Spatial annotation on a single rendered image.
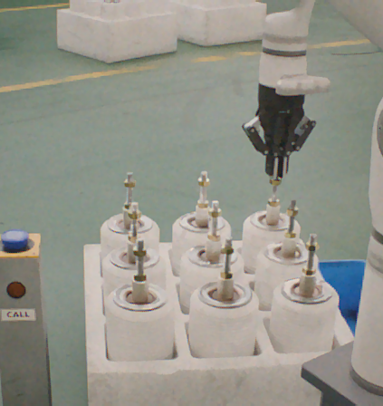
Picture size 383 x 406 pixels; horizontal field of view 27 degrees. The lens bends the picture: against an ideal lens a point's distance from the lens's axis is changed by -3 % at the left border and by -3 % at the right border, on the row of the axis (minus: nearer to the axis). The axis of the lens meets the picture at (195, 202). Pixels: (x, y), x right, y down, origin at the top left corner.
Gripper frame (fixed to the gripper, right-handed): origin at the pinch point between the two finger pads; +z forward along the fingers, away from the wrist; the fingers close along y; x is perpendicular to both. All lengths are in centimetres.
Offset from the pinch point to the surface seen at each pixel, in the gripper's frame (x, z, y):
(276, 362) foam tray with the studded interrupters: 27.4, 17.1, 14.4
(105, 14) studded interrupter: -216, 14, -46
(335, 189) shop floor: -58, 35, -56
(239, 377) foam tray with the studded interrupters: 26.4, 18.9, 19.6
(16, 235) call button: 6.0, 2.0, 44.5
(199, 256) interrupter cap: 6.9, 9.7, 16.8
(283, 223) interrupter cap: 1.5, 9.7, -1.2
